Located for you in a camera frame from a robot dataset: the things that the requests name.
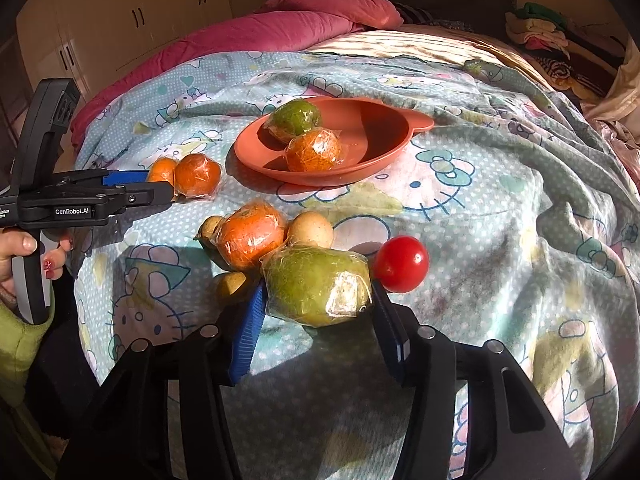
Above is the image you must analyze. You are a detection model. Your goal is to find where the person's left hand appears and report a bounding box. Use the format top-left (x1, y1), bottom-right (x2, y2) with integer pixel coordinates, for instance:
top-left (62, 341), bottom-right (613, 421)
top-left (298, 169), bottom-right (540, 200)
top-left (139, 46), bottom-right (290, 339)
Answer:
top-left (0, 227), bottom-right (73, 311)

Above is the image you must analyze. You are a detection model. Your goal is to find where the small tan round fruit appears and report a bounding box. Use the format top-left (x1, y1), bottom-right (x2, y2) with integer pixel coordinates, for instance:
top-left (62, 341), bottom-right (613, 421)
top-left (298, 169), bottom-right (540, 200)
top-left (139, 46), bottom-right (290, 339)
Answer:
top-left (215, 271), bottom-right (248, 298)
top-left (286, 211), bottom-right (334, 250)

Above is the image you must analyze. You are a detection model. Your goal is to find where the beige crumpled cloth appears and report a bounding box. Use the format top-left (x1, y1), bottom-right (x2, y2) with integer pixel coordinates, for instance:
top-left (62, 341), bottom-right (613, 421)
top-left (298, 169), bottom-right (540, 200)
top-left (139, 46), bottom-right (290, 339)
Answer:
top-left (582, 45), bottom-right (640, 126)

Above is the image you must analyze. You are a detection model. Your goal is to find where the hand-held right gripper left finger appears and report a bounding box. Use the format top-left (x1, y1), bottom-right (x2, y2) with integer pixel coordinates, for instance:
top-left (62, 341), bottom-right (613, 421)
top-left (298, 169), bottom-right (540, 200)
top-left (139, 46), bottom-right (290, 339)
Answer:
top-left (55, 280), bottom-right (266, 480)

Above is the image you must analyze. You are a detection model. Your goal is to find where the beige striped bed sheet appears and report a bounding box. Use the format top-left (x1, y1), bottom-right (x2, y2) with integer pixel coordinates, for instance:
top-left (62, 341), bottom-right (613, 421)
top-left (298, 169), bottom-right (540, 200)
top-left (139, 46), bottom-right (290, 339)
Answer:
top-left (305, 22), bottom-right (556, 91)

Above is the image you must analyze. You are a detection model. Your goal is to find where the orange plastic bowl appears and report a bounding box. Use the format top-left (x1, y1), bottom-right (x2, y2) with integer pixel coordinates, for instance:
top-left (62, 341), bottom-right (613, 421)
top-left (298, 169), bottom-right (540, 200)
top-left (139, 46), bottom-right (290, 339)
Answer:
top-left (234, 96), bottom-right (435, 188)

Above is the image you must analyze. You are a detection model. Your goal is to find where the red tomato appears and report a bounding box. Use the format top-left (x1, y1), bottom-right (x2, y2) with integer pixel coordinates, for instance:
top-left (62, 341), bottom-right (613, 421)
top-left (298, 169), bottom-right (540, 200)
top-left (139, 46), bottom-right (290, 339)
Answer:
top-left (372, 235), bottom-right (431, 293)

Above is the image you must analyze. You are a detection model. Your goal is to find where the pile of folded clothes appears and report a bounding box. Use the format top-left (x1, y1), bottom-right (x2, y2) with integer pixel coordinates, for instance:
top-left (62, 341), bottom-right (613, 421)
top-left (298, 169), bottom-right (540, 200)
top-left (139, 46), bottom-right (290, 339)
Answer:
top-left (504, 2), bottom-right (628, 106)

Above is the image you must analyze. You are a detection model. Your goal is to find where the cream wardrobe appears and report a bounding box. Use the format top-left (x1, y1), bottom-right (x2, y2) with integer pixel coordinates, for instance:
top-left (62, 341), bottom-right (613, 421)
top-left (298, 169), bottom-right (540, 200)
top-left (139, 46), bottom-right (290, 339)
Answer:
top-left (15, 0), bottom-right (233, 96)

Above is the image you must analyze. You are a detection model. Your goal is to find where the large orange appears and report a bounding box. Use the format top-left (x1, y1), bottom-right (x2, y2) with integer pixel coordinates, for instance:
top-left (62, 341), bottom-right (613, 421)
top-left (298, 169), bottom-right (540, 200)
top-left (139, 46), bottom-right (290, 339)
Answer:
top-left (212, 201), bottom-right (288, 271)

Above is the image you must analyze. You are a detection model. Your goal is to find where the pink duvet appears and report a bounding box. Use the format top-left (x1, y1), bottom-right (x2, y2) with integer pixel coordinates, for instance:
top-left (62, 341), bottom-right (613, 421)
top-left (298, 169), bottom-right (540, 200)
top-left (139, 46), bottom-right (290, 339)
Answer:
top-left (70, 0), bottom-right (405, 136)

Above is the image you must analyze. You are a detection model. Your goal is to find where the pink floral cloth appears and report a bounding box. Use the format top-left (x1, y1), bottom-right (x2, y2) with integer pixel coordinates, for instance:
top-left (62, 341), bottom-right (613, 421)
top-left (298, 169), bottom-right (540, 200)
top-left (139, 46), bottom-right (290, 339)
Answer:
top-left (600, 120), bottom-right (640, 196)

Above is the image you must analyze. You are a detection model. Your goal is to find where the cartoon cat printed blanket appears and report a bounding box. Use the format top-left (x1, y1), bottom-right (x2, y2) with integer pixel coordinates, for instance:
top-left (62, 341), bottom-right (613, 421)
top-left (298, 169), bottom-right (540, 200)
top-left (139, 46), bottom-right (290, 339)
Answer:
top-left (72, 50), bottom-right (640, 480)

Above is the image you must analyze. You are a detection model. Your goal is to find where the striped pillow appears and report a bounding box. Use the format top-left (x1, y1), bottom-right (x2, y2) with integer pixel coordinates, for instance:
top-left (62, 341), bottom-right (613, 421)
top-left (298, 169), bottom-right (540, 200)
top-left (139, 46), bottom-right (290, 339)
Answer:
top-left (392, 2), bottom-right (466, 28)

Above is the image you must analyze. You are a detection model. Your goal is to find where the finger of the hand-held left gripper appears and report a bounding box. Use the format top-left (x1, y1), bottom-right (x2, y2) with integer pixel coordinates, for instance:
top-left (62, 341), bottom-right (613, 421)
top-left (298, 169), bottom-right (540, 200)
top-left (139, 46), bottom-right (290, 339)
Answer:
top-left (102, 181), bottom-right (176, 217)
top-left (60, 169), bottom-right (151, 192)

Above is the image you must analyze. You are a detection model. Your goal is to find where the small greenish round fruit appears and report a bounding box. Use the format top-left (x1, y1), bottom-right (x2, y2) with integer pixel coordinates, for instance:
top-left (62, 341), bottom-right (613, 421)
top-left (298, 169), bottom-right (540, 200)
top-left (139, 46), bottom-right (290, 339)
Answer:
top-left (198, 215), bottom-right (223, 248)

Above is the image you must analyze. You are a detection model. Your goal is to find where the dark green orange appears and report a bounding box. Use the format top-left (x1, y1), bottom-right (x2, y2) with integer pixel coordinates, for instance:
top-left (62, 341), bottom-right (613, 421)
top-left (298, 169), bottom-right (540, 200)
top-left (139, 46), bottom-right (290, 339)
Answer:
top-left (264, 99), bottom-right (322, 143)

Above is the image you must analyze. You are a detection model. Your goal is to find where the green pear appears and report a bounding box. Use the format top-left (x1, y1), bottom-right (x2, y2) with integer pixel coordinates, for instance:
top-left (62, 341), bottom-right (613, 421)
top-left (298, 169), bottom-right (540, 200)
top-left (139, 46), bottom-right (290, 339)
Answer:
top-left (260, 245), bottom-right (373, 328)

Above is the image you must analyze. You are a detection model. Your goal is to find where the person's left forearm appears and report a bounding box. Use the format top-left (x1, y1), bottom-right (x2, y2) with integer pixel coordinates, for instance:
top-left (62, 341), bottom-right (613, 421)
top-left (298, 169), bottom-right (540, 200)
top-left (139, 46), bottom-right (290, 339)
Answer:
top-left (0, 300), bottom-right (56, 406)

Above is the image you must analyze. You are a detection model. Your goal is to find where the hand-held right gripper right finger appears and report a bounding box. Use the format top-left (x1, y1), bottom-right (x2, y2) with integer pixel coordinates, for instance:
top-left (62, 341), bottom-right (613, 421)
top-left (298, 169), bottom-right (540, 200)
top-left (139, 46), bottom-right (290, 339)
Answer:
top-left (370, 280), bottom-right (586, 480)

